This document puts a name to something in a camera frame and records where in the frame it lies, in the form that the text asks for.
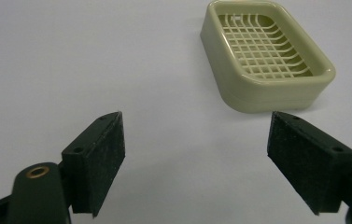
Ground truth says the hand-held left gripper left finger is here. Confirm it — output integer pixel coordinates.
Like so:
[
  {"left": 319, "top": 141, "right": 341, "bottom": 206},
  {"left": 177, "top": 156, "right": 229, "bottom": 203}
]
[{"left": 61, "top": 110, "right": 126, "bottom": 218}]

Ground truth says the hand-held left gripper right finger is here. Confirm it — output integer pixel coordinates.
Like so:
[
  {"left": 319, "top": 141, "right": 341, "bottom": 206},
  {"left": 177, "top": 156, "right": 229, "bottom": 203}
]
[{"left": 266, "top": 110, "right": 352, "bottom": 217}]

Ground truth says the pale green soap dish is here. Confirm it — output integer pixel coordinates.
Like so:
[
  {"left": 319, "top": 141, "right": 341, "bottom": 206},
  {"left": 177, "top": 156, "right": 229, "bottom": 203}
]
[{"left": 200, "top": 0, "right": 337, "bottom": 114}]

